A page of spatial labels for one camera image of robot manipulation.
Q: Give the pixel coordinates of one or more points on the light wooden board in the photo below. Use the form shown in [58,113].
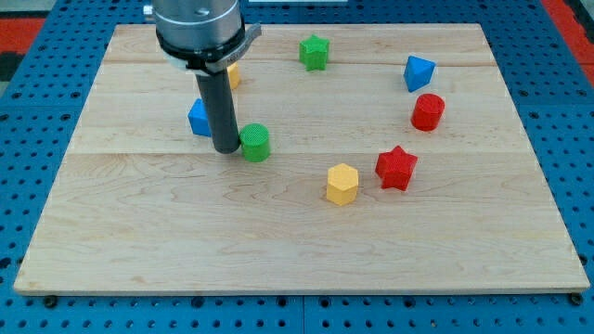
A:
[141,206]

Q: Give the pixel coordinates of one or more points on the green cylinder block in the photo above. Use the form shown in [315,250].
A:
[255,145]

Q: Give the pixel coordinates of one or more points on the red cylinder block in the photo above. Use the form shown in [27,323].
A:
[427,112]

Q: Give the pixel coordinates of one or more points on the red star block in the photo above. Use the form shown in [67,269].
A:
[395,168]

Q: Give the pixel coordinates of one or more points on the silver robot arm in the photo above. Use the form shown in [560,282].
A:
[206,37]

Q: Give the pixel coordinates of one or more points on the blue cube block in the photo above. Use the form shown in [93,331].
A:
[198,119]

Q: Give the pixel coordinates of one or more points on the blue triangular block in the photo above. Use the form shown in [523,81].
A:
[418,73]

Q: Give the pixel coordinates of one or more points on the yellow block behind arm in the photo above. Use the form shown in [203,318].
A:
[233,75]

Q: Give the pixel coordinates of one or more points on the yellow hexagon block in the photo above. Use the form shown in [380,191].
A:
[342,184]

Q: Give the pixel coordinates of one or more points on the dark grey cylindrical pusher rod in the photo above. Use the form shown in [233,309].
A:
[216,95]

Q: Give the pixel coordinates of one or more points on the green star block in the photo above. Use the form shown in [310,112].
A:
[314,53]

